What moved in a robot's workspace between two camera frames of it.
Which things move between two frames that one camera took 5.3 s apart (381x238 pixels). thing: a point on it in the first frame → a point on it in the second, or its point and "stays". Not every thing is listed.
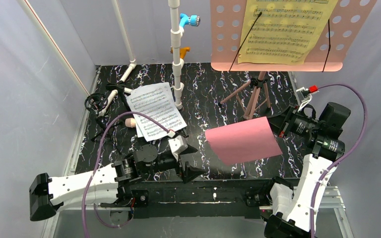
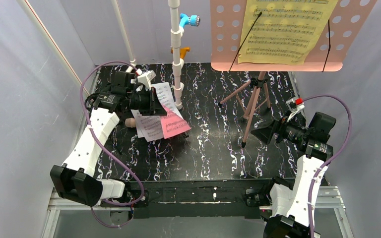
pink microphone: x=130 y=122 stays
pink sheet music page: x=243 y=141 → x=173 y=124
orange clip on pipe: x=183 y=51 stays
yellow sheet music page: x=287 y=31 stays
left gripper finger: x=191 y=172 → x=157 y=107
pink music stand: x=333 y=50 stays
